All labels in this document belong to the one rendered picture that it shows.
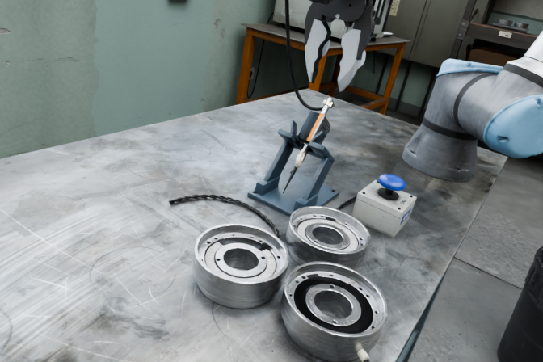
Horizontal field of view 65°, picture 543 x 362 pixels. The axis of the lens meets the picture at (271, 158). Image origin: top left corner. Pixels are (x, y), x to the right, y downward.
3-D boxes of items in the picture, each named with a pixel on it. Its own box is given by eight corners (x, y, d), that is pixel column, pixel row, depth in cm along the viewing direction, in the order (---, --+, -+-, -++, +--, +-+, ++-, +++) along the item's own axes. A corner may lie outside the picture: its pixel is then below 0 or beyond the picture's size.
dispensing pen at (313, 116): (270, 186, 64) (319, 90, 66) (279, 192, 67) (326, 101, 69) (282, 191, 63) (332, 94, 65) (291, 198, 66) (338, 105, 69)
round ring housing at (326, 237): (361, 290, 50) (370, 263, 49) (275, 266, 52) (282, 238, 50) (363, 242, 60) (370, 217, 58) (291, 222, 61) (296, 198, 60)
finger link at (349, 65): (369, 90, 65) (376, 27, 63) (355, 94, 61) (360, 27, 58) (351, 87, 67) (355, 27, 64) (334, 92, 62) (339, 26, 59)
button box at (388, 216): (393, 238, 62) (403, 210, 60) (350, 217, 65) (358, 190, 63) (410, 219, 68) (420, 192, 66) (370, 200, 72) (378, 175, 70)
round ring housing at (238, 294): (233, 330, 42) (239, 297, 40) (171, 271, 48) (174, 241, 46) (300, 287, 49) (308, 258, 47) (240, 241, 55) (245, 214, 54)
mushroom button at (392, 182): (391, 216, 63) (401, 187, 61) (367, 204, 65) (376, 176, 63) (400, 207, 66) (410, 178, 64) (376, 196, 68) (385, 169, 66)
